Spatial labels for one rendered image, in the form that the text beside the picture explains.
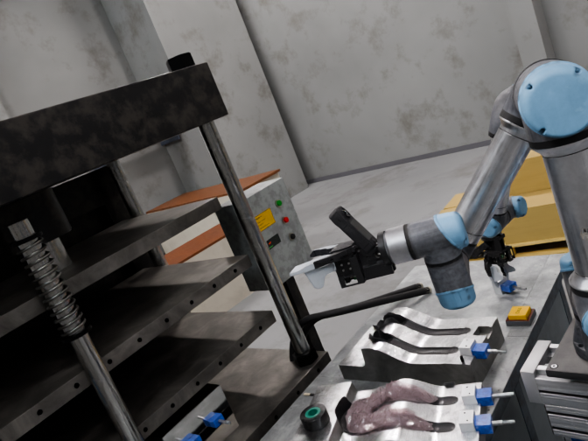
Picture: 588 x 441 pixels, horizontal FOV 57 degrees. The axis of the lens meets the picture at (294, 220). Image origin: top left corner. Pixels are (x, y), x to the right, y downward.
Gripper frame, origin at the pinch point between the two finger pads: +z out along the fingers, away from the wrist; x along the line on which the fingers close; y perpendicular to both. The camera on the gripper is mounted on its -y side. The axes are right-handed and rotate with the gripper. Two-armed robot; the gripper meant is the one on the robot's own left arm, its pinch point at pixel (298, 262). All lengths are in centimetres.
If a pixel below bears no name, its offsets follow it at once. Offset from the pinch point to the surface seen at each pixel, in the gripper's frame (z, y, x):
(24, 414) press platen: 85, 18, -9
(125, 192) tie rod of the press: 108, -34, 95
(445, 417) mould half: -13, 57, 29
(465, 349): -21, 48, 50
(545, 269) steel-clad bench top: -50, 50, 115
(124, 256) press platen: 70, -11, 33
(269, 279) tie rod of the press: 46, 18, 77
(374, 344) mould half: 9, 44, 59
